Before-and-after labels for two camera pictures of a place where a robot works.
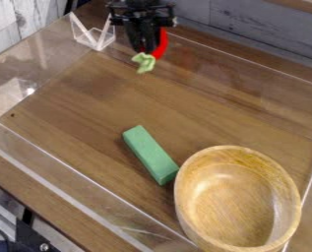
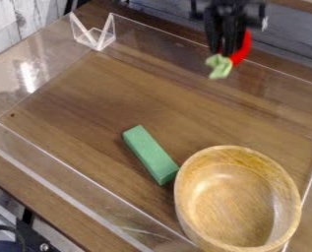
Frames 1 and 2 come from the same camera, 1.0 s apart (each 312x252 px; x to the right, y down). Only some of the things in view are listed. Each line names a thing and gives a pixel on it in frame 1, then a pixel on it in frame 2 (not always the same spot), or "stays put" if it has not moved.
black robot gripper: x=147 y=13 to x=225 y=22
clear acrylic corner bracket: x=94 y=37 stays put
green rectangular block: x=151 y=154 stays put
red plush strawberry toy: x=144 y=60 to x=221 y=64
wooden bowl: x=235 y=200 stays put
